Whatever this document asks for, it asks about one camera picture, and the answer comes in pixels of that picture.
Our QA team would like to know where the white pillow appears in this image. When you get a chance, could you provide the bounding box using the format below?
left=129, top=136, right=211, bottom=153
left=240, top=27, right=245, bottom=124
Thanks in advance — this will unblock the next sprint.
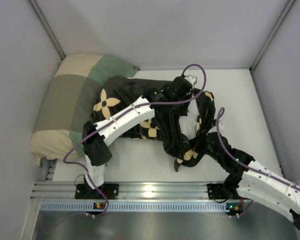
left=179, top=100, right=201, bottom=140

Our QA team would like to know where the black floral plush pillowcase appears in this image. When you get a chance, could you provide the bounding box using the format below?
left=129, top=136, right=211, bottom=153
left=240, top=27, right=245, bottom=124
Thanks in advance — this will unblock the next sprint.
left=91, top=76, right=216, bottom=171

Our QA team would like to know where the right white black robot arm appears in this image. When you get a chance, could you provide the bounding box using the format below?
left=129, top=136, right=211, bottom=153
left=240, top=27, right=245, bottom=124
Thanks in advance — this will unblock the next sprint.
left=205, top=132, right=300, bottom=231

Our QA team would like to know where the green beige patchwork pillow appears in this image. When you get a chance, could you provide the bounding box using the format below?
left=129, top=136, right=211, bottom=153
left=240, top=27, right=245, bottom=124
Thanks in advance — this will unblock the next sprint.
left=30, top=53, right=139, bottom=165

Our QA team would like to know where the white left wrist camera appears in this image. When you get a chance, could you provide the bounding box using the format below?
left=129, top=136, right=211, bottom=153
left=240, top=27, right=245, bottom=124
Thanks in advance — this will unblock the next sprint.
left=184, top=75, right=198, bottom=87

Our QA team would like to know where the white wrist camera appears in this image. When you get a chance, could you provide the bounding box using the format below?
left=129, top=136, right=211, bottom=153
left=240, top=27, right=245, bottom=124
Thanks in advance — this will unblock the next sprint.
left=215, top=120, right=225, bottom=132
left=184, top=75, right=198, bottom=87

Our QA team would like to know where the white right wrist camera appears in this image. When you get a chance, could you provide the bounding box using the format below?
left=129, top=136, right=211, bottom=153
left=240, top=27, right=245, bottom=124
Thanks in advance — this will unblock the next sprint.
left=215, top=120, right=225, bottom=132

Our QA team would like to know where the right aluminium corner post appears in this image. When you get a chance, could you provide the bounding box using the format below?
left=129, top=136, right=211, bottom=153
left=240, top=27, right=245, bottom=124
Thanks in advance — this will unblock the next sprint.
left=249, top=0, right=298, bottom=75

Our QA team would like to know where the aluminium corner post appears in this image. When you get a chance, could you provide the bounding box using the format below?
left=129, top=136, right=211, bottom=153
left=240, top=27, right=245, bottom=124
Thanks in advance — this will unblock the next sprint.
left=27, top=0, right=66, bottom=60
left=249, top=0, right=298, bottom=75

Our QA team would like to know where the left aluminium corner post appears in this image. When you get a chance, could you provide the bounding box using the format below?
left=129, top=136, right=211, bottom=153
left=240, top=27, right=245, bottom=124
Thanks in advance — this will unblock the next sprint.
left=27, top=0, right=66, bottom=60

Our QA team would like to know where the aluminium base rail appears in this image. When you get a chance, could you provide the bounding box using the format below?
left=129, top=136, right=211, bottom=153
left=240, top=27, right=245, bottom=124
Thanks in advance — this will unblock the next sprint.
left=30, top=181, right=218, bottom=201

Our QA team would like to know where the perforated grey cable duct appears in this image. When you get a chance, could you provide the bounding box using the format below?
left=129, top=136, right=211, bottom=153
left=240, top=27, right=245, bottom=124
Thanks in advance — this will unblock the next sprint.
left=39, top=199, right=253, bottom=213

